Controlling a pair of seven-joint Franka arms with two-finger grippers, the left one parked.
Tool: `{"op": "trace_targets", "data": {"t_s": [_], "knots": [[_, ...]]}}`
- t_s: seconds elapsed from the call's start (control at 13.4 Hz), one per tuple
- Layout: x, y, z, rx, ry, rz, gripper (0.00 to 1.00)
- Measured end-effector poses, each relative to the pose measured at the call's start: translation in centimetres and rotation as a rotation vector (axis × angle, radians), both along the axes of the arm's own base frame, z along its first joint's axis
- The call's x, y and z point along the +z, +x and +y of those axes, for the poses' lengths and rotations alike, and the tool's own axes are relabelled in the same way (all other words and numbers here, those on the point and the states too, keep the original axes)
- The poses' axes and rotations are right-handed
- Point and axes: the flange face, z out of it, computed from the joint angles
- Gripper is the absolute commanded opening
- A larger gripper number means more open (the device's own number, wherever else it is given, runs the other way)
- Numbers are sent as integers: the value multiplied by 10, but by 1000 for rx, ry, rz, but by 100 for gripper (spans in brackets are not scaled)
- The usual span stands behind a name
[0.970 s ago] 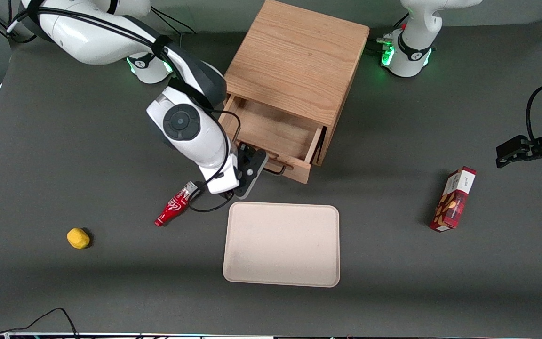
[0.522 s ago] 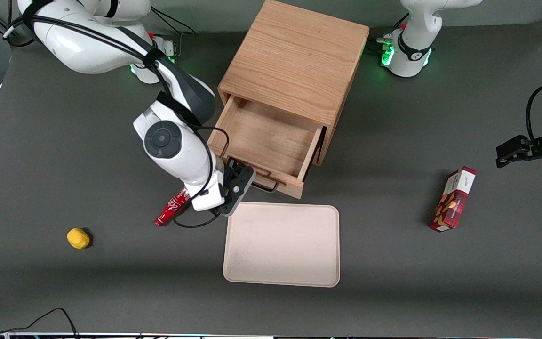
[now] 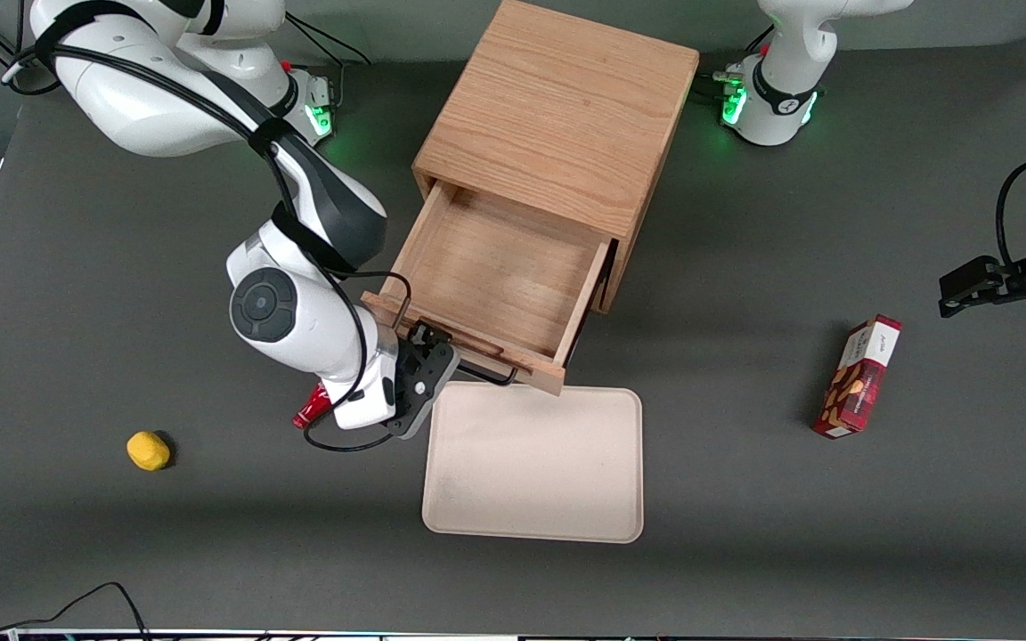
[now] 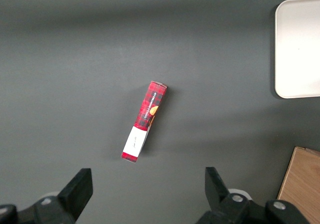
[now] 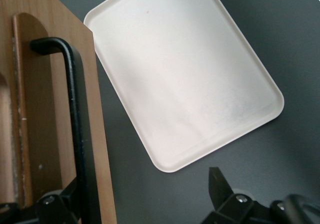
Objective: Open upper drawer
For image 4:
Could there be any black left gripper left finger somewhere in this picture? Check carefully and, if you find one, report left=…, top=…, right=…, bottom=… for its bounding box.
left=32, top=168, right=94, bottom=224

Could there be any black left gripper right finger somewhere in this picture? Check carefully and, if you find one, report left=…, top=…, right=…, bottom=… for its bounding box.
left=197, top=167, right=266, bottom=224

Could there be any wooden drawer cabinet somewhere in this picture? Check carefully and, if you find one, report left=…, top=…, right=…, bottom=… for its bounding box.
left=276, top=146, right=320, bottom=224

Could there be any red plaid cookie box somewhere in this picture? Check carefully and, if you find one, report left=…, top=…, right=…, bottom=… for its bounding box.
left=121, top=80, right=168, bottom=164

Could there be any beige plastic tray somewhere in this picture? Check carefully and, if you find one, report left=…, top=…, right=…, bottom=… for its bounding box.
left=274, top=0, right=320, bottom=99

